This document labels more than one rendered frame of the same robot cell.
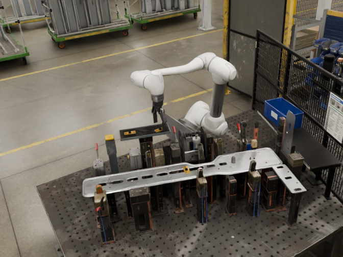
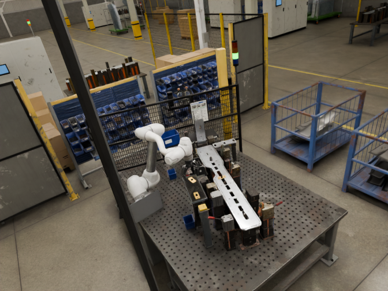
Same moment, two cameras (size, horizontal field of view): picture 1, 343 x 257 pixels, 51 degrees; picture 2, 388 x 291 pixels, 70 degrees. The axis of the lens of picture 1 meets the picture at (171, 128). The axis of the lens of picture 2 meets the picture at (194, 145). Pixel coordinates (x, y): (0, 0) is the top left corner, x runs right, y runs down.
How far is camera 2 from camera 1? 3.10 m
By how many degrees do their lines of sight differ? 76
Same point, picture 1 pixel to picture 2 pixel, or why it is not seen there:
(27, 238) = not seen: outside the picture
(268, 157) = (205, 148)
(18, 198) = not seen: outside the picture
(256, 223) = not seen: hidden behind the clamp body
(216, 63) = (155, 127)
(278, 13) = (22, 123)
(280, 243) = (249, 163)
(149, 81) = (189, 145)
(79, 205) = (237, 265)
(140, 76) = (179, 150)
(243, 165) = (215, 156)
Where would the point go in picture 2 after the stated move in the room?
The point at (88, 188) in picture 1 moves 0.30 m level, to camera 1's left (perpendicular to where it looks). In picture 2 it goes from (252, 223) to (264, 254)
